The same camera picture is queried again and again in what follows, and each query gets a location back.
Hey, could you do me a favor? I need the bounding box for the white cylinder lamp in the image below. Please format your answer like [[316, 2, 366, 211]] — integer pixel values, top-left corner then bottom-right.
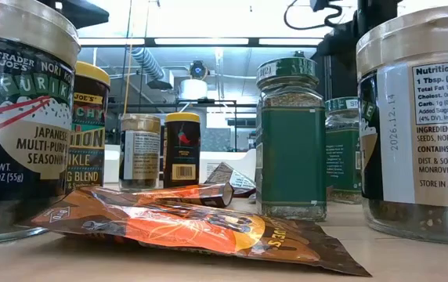
[[179, 78, 208, 101]]

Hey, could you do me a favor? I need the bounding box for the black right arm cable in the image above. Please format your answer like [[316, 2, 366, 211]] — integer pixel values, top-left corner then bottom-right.
[[284, 0, 345, 31]]

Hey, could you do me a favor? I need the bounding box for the yellow-lid seasoning jar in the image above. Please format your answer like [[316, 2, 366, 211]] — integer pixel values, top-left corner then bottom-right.
[[163, 112, 201, 189], [65, 60, 111, 195]]

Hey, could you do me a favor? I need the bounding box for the silver ventilation duct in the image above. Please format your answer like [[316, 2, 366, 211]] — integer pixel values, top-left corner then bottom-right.
[[129, 46, 166, 81]]

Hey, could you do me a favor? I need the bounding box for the long ceiling light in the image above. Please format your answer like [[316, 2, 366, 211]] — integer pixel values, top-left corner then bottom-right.
[[78, 38, 146, 45], [258, 38, 326, 45], [154, 38, 250, 45]]

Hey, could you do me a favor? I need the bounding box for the green-lid herb jar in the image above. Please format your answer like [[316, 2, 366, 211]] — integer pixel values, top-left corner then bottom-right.
[[255, 56, 329, 222], [324, 96, 363, 204]]

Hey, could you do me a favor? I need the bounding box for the white plastic bin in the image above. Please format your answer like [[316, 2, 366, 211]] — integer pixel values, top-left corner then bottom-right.
[[103, 143, 121, 184], [198, 148, 257, 185]]

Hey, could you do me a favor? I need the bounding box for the round black ceiling device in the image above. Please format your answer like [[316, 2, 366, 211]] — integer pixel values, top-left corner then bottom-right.
[[188, 60, 209, 81]]

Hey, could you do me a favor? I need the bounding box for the orange brown spice packet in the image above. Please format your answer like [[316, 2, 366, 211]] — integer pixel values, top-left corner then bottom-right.
[[204, 161, 257, 198], [86, 182, 236, 208], [20, 190, 373, 278]]

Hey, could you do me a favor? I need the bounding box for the black upright post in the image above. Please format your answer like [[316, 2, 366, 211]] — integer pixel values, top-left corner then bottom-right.
[[324, 54, 333, 99]]

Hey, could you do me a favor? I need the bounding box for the yellow hanging cable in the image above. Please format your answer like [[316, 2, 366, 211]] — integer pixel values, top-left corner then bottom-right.
[[124, 45, 133, 117]]

